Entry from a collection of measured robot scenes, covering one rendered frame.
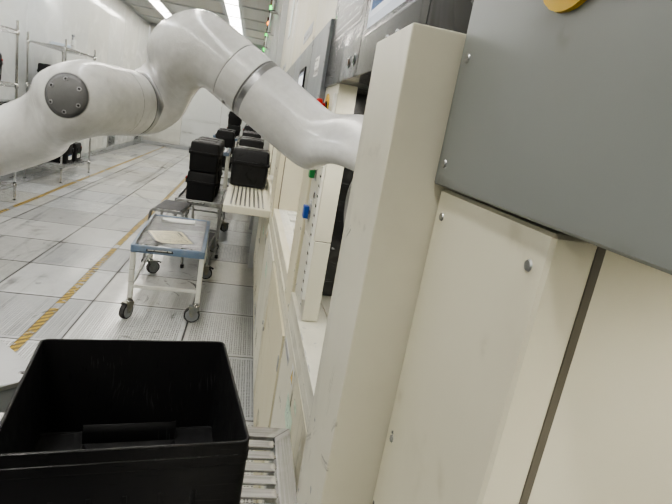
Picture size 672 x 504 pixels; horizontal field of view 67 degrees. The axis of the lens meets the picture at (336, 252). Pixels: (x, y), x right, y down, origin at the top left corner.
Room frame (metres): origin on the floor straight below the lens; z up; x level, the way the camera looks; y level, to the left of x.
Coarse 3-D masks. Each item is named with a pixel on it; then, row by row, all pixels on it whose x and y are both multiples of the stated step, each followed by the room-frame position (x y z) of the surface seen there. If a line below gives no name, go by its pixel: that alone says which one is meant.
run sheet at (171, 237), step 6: (150, 234) 3.06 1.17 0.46; (156, 234) 3.09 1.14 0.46; (162, 234) 3.12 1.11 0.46; (168, 234) 3.14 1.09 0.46; (174, 234) 3.17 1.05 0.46; (180, 234) 3.19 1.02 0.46; (156, 240) 2.94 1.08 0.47; (162, 240) 2.98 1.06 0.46; (168, 240) 3.00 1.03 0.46; (174, 240) 3.02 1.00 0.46; (180, 240) 3.05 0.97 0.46; (186, 240) 3.08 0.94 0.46
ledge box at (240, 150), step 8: (240, 152) 3.48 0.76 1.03; (248, 152) 3.49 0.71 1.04; (256, 152) 3.50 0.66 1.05; (264, 152) 3.51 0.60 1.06; (232, 160) 3.46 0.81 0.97; (240, 160) 3.48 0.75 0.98; (248, 160) 3.48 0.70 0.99; (256, 160) 3.49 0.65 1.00; (264, 160) 3.50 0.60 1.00; (232, 168) 3.48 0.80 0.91; (240, 168) 3.48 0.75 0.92; (248, 168) 3.49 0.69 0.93; (256, 168) 3.50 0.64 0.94; (264, 168) 3.50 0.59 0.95; (232, 176) 3.48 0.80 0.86; (240, 176) 3.48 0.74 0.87; (248, 176) 3.49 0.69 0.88; (256, 176) 3.50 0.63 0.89; (264, 176) 3.51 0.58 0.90; (232, 184) 3.48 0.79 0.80; (240, 184) 3.49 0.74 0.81; (248, 184) 3.49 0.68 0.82; (256, 184) 3.50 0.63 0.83; (264, 184) 3.52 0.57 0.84
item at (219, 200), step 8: (184, 192) 4.76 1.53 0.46; (224, 192) 5.16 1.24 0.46; (176, 200) 4.43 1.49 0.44; (184, 200) 4.44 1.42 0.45; (192, 200) 4.45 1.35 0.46; (216, 200) 4.65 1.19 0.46; (176, 216) 4.44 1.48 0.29; (224, 216) 5.35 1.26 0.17; (224, 224) 5.35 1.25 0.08; (216, 232) 4.51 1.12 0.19
